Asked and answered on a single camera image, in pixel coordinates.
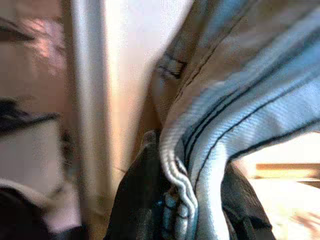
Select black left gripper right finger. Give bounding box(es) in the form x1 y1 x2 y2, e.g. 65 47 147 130
221 159 277 240

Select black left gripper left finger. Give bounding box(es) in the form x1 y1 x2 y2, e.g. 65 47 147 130
106 129 173 240

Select light blue denim jeans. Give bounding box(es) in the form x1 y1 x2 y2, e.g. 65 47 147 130
149 0 320 240

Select dark round object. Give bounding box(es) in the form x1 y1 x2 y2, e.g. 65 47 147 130
0 186 53 240

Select white vertical post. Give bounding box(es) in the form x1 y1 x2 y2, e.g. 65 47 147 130
71 0 131 240

